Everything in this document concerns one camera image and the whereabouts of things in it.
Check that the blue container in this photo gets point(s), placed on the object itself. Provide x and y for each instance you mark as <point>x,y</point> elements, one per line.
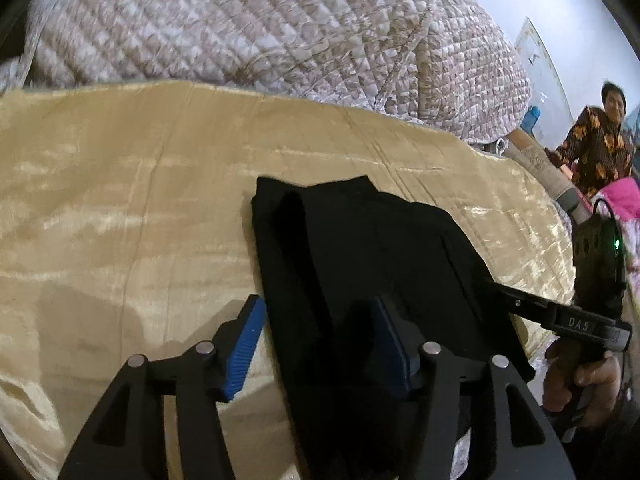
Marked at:
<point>530,120</point>

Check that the floral quilted bedspread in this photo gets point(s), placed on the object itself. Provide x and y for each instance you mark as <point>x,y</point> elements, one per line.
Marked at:
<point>250,25</point>

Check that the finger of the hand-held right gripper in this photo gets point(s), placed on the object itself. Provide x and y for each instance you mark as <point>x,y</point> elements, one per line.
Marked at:
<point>525,305</point>

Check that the patterned cardboard roll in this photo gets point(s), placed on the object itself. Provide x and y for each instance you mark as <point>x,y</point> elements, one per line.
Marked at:
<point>545,165</point>

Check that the person's right hand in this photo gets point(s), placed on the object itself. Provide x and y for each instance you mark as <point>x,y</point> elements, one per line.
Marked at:
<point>597,385</point>

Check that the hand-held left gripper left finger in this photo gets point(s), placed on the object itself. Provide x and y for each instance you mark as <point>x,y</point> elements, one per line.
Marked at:
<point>245,346</point>

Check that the black pants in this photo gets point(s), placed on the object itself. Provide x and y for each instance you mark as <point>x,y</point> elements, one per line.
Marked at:
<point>350,250</point>

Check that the pink cloth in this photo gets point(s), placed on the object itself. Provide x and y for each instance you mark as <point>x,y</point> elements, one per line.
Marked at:
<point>620,197</point>

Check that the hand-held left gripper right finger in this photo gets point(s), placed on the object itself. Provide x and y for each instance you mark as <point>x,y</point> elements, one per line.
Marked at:
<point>395,356</point>

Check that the gold satin blanket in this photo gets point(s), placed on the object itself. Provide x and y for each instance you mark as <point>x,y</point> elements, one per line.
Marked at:
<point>125,200</point>

